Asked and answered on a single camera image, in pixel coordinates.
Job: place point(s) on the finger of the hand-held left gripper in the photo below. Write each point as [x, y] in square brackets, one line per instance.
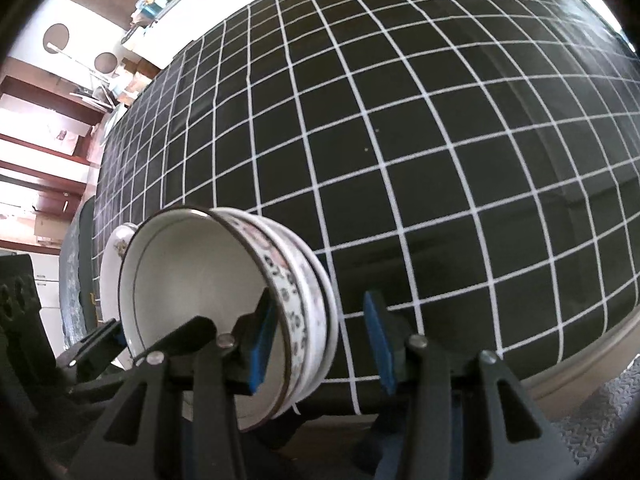
[92, 347]

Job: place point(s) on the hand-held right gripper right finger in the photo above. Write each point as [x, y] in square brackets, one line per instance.
[379, 345]

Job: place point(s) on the white bowl with flower pattern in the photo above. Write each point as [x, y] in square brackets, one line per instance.
[287, 285]

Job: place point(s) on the black white checked tablecloth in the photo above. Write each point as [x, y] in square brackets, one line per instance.
[450, 160]

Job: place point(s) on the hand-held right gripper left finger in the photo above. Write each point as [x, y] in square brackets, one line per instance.
[261, 350]

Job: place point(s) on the white storage unit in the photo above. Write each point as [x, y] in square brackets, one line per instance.
[50, 310]

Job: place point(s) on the green chair cover gold print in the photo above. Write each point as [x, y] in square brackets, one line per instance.
[87, 260]

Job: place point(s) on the white plate with pink flowers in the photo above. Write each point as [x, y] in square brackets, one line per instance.
[111, 270]

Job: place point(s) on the white bowl with dark rim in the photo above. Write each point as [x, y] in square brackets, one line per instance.
[200, 280]

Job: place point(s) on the wooden door frame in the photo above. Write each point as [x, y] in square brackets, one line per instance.
[45, 170]

